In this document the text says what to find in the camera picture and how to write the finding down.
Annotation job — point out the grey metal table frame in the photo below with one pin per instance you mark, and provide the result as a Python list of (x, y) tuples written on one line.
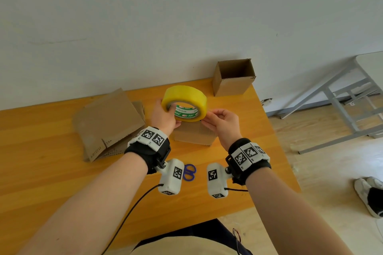
[(338, 105)]

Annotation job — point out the black left wristband with markers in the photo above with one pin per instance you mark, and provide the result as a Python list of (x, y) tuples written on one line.
[(146, 154)]

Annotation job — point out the yellow tape roll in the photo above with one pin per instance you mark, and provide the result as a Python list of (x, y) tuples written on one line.
[(185, 94)]

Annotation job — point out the black right wristband with markers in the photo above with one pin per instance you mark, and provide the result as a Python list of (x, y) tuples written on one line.
[(257, 168)]

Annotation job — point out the brown cardboard paper box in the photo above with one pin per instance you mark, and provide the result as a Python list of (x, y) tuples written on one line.
[(232, 85), (194, 135)]

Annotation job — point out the person's left hand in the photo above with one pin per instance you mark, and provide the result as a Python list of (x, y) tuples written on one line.
[(163, 121)]

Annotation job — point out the person's right forearm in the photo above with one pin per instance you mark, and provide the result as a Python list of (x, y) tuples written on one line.
[(284, 213)]

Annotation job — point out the person's left forearm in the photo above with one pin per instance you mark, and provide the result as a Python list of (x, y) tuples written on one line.
[(83, 213)]

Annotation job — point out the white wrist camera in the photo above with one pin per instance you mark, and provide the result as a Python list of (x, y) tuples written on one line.
[(172, 184), (218, 187)]

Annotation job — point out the person's dark and beige clothing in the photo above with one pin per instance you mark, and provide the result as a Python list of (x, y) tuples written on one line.
[(185, 239)]

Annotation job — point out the stack of cardboard boxes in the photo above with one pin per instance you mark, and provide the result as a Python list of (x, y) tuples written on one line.
[(107, 117)]

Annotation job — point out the black wristband with markers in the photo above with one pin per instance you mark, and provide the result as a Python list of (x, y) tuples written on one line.
[(146, 154), (257, 168)]

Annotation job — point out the person's right hand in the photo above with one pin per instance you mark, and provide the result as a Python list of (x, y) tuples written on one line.
[(227, 127)]

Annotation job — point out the white wall socket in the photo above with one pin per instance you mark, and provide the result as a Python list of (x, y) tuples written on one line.
[(266, 102)]

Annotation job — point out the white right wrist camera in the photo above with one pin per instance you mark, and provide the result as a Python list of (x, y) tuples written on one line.
[(218, 187)]

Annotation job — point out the white shoe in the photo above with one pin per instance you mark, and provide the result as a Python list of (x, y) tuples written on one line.
[(362, 192), (376, 182)]

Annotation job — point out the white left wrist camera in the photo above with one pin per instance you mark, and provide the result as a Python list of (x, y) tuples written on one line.
[(172, 184)]

